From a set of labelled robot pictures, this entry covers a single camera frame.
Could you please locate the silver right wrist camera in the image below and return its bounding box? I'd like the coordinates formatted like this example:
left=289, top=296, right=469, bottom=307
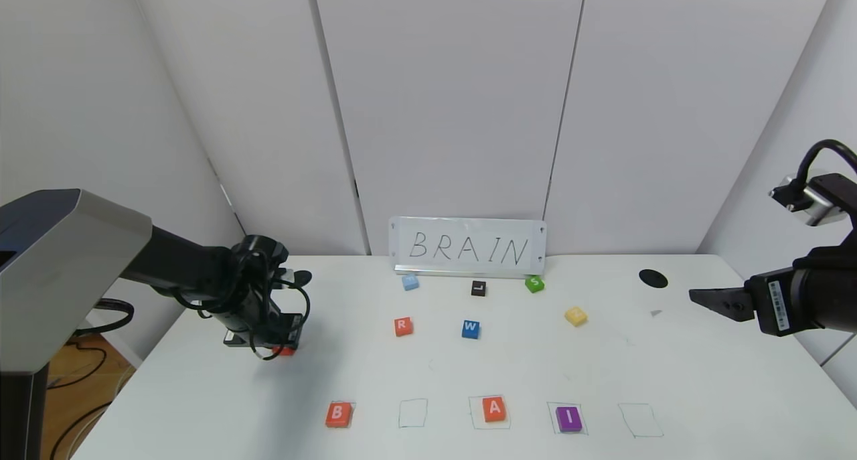
left=769, top=173, right=857, bottom=226

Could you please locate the black floor cable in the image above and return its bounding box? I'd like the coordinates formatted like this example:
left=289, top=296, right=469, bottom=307
left=50, top=403, right=111, bottom=460
left=47, top=339, right=108, bottom=388

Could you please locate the white sign reading BRAIN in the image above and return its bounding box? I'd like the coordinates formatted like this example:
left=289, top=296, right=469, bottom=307
left=388, top=216, right=548, bottom=278

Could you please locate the black left arm hose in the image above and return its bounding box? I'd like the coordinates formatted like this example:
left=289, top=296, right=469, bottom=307
left=72, top=299, right=135, bottom=337

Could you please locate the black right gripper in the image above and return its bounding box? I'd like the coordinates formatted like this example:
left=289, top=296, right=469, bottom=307
left=688, top=265, right=857, bottom=337

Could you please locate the black right camera cable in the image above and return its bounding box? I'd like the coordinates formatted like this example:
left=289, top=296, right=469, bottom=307
left=797, top=140, right=857, bottom=186

